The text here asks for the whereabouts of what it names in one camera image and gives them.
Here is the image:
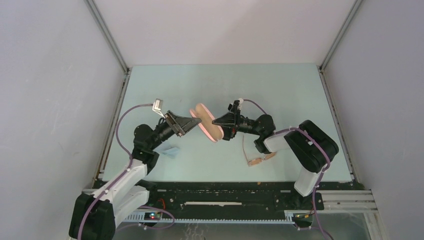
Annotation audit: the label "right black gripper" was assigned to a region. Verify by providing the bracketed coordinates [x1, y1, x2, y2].
[209, 104, 262, 141]

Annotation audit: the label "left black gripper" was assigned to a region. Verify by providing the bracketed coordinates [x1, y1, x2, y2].
[149, 110, 202, 151]

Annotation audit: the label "pink glasses case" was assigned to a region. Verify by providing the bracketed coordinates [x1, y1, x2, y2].
[189, 103, 224, 143]

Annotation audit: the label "light blue cleaning cloth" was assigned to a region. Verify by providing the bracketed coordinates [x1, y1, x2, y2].
[155, 143, 180, 159]

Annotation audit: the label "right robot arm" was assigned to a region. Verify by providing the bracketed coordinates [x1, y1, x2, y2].
[211, 99, 339, 209]

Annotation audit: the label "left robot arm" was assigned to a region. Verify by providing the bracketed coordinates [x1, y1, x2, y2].
[68, 110, 202, 240]

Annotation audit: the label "orange tinted sunglasses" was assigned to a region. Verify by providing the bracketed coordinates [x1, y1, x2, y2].
[241, 135, 277, 167]

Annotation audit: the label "left controller board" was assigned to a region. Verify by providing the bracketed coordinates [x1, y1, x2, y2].
[144, 212, 162, 221]

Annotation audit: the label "controller board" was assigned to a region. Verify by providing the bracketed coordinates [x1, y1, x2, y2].
[292, 214, 314, 222]
[144, 212, 162, 221]

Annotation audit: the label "right controller board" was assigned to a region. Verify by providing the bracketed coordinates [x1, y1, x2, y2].
[292, 214, 314, 222]

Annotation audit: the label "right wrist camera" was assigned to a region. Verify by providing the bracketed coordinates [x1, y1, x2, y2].
[228, 98, 244, 113]

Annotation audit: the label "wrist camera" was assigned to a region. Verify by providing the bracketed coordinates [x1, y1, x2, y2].
[228, 98, 244, 113]
[152, 98, 165, 118]

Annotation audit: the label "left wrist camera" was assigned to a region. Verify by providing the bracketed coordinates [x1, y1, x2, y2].
[152, 98, 165, 118]

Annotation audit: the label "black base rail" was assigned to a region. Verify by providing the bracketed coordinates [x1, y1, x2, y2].
[147, 182, 324, 220]

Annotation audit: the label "left aluminium frame post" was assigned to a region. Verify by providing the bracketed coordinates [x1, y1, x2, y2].
[84, 0, 130, 74]

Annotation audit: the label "aluminium frame post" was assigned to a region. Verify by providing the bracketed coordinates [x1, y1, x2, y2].
[318, 0, 364, 72]
[84, 0, 130, 74]

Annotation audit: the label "white cable duct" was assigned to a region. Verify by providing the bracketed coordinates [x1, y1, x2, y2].
[122, 211, 295, 224]

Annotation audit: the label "aluminium extrusion rail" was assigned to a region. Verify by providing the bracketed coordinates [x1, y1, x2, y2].
[318, 190, 378, 214]

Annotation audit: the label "right aluminium frame post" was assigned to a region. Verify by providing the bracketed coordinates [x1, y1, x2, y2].
[318, 0, 364, 72]

